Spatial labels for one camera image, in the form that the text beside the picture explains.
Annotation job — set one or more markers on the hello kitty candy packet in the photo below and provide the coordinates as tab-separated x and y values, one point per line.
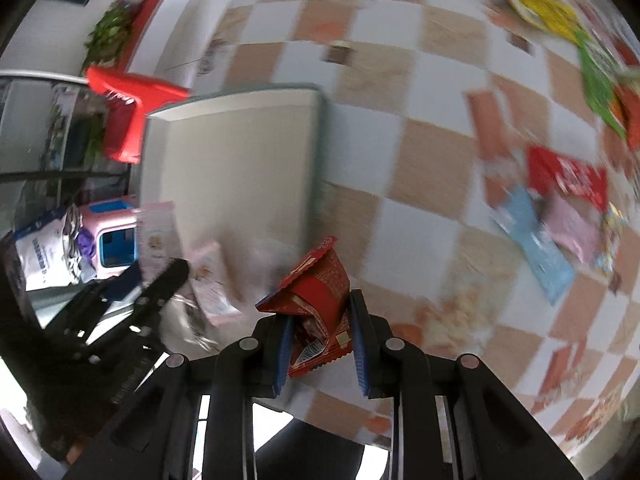
612	226

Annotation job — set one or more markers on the green snack packet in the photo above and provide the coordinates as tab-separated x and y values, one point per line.
598	79

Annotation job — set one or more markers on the green potted plant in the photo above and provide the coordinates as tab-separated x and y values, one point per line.
107	41

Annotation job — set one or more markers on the pink cookie snack packet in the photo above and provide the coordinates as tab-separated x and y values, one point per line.
212	286

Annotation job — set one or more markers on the yellow snack packet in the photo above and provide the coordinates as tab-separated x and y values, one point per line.
553	16

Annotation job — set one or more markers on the red wafer packet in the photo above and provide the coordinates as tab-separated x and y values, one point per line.
550	171

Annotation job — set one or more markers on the red plastic stool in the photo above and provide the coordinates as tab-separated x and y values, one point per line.
130	98

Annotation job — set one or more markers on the small red snack packet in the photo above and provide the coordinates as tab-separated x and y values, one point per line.
628	95

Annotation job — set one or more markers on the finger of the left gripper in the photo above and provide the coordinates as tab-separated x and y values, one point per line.
165	285
121	286

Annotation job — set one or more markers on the pink wafer packet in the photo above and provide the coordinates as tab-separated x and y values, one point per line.
567	228

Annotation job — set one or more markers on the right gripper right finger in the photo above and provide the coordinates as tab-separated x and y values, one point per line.
369	335

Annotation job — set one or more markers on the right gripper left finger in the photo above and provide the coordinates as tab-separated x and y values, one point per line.
274	335

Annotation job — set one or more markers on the white plastic bag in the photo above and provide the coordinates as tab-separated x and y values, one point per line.
56	250

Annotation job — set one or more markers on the light blue wafer packet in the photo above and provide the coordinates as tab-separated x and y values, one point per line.
517	217

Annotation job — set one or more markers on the pink blue plastic stool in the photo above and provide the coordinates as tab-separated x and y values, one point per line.
113	226

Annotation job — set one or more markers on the white tray box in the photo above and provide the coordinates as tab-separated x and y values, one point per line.
240	167

